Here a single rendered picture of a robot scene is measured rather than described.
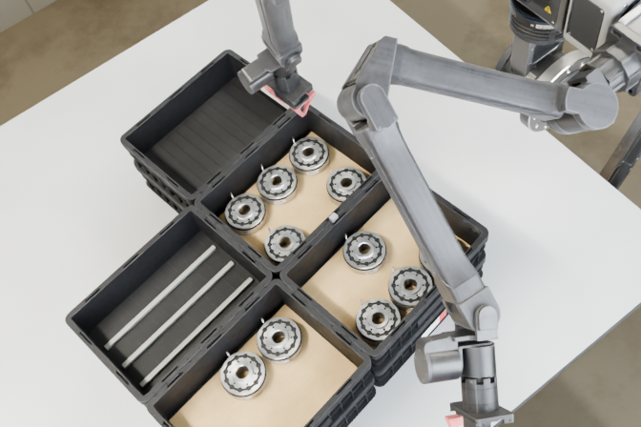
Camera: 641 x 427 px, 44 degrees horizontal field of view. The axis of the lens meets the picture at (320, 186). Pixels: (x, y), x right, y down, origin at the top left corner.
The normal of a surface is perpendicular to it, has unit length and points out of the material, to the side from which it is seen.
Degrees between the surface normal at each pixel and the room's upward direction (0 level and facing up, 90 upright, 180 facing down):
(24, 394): 0
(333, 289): 0
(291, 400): 0
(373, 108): 38
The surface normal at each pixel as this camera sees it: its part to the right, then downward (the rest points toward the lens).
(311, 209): -0.12, -0.52
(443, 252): 0.23, 0.02
